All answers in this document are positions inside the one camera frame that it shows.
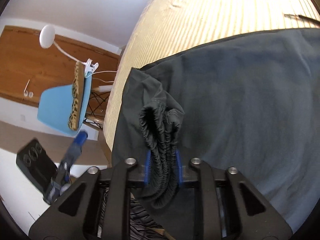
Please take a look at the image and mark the white cable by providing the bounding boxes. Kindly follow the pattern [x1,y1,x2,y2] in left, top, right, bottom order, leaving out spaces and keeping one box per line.
[85,70,118,84]

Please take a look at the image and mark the blue chair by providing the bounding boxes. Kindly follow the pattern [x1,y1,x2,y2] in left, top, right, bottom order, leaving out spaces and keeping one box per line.
[37,77,108,140]

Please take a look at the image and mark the striped grey skirt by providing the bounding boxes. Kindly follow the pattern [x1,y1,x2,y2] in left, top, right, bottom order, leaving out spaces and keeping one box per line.
[97,187,176,240]

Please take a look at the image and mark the dark grey pants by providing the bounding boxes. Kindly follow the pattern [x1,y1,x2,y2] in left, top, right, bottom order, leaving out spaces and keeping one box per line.
[112,28,319,239]

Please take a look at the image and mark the striped yellow towel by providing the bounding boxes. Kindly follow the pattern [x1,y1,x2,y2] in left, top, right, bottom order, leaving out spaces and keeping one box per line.
[104,0,319,147]

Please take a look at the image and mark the leopard print cushion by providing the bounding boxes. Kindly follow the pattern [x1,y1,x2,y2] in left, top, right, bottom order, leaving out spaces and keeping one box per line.
[68,61,85,131]

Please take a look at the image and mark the black strap on bed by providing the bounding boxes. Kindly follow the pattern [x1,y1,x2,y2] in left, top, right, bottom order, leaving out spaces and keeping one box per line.
[284,13,320,26]

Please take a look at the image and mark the white clip lamp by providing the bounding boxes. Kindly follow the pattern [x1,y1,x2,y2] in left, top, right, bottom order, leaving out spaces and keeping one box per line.
[39,24,100,79]

